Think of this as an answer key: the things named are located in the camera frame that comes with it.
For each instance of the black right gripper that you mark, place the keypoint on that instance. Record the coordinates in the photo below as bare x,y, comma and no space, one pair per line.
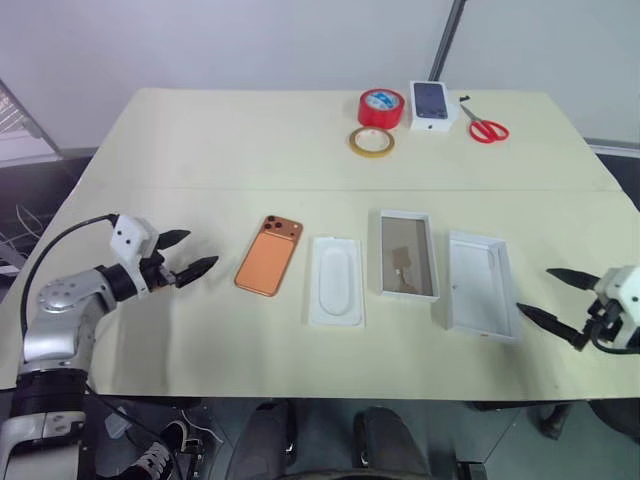
602,320

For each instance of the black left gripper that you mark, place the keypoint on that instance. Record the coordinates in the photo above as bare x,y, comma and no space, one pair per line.
157,274

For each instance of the white phone box lid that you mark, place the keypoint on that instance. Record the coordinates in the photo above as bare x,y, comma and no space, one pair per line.
482,290

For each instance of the orange smartphone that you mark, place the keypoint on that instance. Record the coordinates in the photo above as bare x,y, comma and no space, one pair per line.
270,257

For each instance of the white plastic tray insert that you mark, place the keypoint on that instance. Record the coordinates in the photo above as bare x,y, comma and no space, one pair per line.
337,282

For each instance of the white phone box base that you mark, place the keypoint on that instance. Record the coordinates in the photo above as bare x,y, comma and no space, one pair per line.
406,260

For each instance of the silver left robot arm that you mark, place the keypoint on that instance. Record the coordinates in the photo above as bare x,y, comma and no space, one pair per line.
60,310

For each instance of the white boxed phone package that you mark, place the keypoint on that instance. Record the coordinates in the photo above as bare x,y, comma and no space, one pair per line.
431,102

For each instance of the dark shoe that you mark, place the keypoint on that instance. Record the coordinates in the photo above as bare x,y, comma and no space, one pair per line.
555,422

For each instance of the small white floor tag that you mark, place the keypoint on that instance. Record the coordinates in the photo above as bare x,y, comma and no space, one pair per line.
119,426

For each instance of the grey framed glass panel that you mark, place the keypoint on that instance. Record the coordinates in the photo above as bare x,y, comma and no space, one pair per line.
30,135

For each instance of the yellow clear tape roll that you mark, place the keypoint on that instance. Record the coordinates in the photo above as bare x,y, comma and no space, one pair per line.
352,145

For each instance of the black and white sneaker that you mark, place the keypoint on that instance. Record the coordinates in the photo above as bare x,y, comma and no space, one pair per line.
155,452

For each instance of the red tape roll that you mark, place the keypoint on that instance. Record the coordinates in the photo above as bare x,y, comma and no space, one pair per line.
380,112

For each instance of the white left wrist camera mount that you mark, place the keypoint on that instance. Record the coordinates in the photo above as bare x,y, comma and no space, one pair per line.
131,239

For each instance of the grey metal post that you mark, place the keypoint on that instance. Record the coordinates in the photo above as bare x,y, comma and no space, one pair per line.
447,40

